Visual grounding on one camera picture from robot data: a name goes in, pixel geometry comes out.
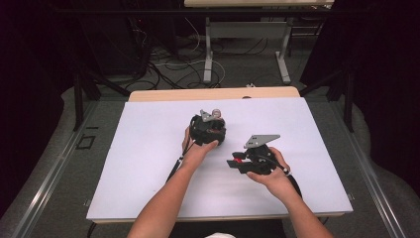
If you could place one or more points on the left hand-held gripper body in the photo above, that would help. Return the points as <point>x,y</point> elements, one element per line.
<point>206,130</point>

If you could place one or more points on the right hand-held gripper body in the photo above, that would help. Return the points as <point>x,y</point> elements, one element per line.
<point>261,153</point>

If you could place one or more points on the small red object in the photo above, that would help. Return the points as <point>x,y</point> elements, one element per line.
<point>237,161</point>

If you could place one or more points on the small clear jar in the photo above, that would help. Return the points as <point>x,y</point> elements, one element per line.
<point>216,113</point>

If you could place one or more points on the person's left hand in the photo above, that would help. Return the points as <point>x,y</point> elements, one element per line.
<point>198,152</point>

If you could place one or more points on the person's right hand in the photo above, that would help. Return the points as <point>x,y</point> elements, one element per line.
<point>275,178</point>

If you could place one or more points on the light wooden table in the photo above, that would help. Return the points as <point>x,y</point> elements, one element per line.
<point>185,94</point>

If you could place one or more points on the white table cover sheet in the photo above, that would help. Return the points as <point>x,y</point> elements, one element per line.
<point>148,165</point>

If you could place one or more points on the person's white clothing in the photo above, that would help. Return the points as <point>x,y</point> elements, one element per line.
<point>219,235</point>

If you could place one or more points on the black metal stand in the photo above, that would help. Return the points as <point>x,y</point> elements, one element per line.
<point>82,95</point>
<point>346,95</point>

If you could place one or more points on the white desk with metal legs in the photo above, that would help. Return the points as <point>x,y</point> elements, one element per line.
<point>247,29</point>

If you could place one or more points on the dark curtain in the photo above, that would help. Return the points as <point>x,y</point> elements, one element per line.
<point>379,66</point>
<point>29,82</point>

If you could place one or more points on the aluminium floor rail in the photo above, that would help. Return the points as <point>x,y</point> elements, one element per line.
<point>49,178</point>
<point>369,178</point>

